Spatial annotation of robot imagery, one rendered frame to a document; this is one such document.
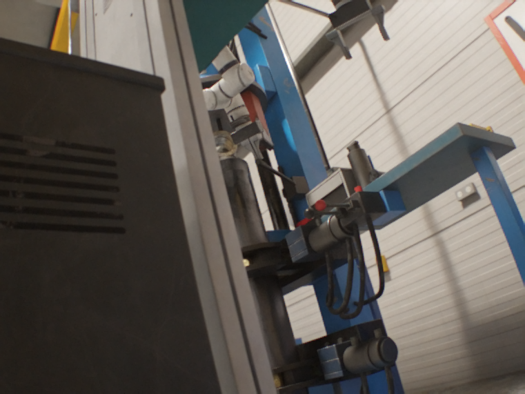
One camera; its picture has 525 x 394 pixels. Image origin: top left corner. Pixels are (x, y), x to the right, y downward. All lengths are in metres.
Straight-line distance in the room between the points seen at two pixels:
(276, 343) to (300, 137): 1.11
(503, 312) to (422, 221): 0.98
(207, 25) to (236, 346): 0.68
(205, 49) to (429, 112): 2.86
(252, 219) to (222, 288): 1.38
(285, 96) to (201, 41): 1.52
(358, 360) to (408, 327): 2.33
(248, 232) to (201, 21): 1.12
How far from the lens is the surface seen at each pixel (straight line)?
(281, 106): 2.44
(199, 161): 0.61
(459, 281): 3.54
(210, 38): 1.02
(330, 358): 1.66
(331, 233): 1.60
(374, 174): 1.63
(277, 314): 1.82
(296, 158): 2.29
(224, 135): 2.16
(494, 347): 3.49
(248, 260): 1.76
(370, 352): 1.54
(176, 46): 0.74
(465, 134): 1.43
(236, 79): 1.71
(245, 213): 1.92
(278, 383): 1.70
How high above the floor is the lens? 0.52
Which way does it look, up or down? 21 degrees up
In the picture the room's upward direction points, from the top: 15 degrees counter-clockwise
